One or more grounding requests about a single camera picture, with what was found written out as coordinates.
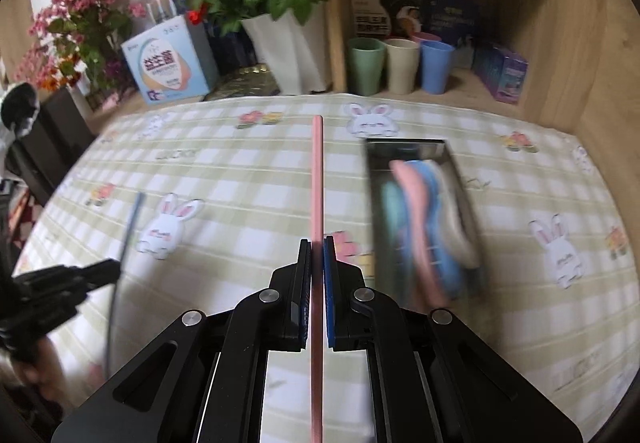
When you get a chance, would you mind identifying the pink chopstick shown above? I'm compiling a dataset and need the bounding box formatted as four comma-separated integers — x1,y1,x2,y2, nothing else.
309,115,327,443

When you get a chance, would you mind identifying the blue spoon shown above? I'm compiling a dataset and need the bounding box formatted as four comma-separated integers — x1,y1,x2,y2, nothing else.
407,160,471,299

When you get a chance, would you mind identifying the purple blue small box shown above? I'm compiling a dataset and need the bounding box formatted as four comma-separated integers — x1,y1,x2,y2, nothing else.
472,43,530,104

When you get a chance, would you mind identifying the black office chair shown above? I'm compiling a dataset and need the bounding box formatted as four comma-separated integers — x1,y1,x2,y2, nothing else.
10,88,96,204

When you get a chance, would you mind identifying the dark blue picture box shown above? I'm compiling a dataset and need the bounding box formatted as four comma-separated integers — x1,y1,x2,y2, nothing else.
427,0,483,68

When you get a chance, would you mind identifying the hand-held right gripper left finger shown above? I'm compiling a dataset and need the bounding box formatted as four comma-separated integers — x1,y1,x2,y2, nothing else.
50,239,312,443

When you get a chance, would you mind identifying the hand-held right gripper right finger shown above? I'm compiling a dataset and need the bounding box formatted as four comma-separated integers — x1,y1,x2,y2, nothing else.
322,235,583,443

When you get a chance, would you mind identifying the wooden shelf unit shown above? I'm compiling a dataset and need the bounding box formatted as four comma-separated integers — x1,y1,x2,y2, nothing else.
317,0,621,138

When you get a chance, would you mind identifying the beige cup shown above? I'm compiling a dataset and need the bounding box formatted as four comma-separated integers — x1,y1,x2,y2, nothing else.
384,39,421,94

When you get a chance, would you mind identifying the blue cup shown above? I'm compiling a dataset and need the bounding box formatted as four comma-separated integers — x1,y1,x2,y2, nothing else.
420,41,456,94

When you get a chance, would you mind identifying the green checkered rabbit tablecloth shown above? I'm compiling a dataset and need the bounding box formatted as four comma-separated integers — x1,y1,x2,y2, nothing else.
12,93,640,443

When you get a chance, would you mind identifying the pink spoon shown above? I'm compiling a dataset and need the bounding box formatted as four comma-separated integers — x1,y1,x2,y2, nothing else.
390,159,451,306

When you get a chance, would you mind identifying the dark round-print box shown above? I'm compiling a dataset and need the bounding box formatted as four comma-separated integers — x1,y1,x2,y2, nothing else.
380,0,431,41

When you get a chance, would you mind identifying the green spoon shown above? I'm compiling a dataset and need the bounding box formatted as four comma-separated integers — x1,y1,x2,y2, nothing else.
380,180,416,274

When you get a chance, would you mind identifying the light blue orange-circle box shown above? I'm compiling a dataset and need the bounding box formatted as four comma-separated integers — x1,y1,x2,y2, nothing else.
121,15,211,106

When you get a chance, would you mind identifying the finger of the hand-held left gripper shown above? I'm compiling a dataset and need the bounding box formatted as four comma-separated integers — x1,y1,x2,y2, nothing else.
75,259,121,281
75,275,118,299

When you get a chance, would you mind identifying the gold embossed tin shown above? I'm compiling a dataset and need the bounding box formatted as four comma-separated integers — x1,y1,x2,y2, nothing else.
202,65,281,101

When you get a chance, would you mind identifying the person's left hand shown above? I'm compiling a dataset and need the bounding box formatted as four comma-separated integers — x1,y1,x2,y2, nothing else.
15,338,66,399

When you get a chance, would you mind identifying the green cup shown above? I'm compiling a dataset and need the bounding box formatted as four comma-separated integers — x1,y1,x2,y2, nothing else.
348,38,387,96

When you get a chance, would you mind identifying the blue chopstick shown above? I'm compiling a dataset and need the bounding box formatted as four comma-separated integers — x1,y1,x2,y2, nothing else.
102,192,147,379

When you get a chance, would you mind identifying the white box with black label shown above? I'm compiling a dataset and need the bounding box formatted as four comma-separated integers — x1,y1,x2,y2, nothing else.
349,0,388,41

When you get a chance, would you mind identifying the metal utensil tray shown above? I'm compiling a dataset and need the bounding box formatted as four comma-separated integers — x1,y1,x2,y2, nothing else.
364,138,491,311

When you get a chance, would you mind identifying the beige spoon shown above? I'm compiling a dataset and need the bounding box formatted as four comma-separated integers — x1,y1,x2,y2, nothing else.
430,163,481,269

